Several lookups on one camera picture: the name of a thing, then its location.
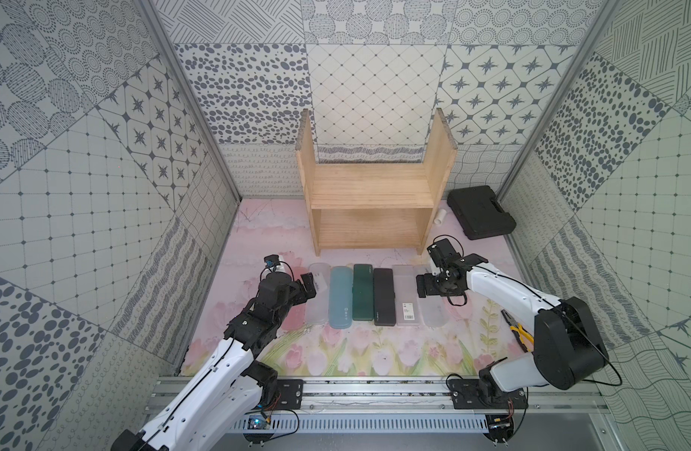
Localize frosted clear pencil case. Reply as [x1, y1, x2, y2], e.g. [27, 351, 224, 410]
[415, 266, 447, 328]

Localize frosted barcode pencil case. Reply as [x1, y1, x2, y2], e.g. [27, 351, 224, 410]
[392, 265, 420, 326]

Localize clear pencil case with label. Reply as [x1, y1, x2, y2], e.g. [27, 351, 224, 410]
[305, 262, 331, 325]

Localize light blue pencil case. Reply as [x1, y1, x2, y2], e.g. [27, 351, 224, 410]
[328, 266, 353, 330]

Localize black pencil case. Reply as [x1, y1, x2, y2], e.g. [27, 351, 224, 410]
[373, 268, 396, 327]

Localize dark green pencil case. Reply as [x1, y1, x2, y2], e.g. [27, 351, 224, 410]
[352, 264, 375, 321]

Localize pink pencil case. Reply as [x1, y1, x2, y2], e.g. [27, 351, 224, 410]
[281, 304, 306, 332]

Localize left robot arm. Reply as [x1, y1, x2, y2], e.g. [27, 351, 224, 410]
[112, 270, 316, 450]

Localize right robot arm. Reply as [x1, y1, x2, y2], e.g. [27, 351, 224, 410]
[422, 239, 614, 397]

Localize wooden two-tier shelf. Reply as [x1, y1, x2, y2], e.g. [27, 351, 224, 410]
[295, 108, 457, 256]

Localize small white roll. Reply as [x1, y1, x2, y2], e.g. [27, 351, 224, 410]
[433, 209, 448, 226]

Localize black plastic tool case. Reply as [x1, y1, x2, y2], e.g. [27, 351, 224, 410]
[447, 185, 516, 241]

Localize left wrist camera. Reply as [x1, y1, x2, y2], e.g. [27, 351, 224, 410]
[264, 254, 286, 274]

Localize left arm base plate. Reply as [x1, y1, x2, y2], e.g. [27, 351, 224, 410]
[259, 379, 304, 411]

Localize yellow handled pliers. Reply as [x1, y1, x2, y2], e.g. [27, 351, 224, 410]
[501, 309, 534, 353]

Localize aluminium mounting rail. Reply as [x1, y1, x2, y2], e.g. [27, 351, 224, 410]
[147, 374, 611, 417]

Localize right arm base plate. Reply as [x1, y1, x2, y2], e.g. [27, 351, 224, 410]
[445, 374, 529, 411]

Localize white vented cable duct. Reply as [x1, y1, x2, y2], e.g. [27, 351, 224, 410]
[228, 413, 488, 434]

